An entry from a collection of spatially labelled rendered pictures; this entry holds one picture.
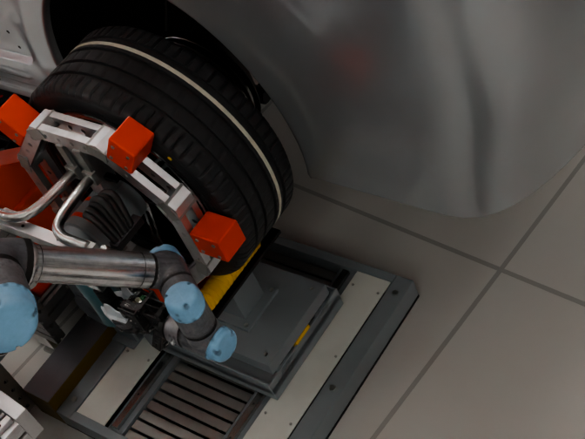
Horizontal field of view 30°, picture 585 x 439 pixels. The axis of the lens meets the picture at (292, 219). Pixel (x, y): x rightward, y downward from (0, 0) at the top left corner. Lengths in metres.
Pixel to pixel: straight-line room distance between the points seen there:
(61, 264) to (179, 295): 0.24
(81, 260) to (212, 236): 0.36
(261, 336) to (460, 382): 0.57
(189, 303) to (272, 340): 0.91
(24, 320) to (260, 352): 1.15
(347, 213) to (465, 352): 0.70
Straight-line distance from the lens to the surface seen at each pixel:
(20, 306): 2.01
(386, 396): 3.13
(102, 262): 2.22
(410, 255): 3.41
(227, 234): 2.43
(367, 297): 3.25
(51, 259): 2.18
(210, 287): 2.82
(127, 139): 2.36
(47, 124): 2.58
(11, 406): 2.55
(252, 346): 3.07
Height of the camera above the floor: 2.57
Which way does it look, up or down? 45 degrees down
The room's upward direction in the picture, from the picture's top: 25 degrees counter-clockwise
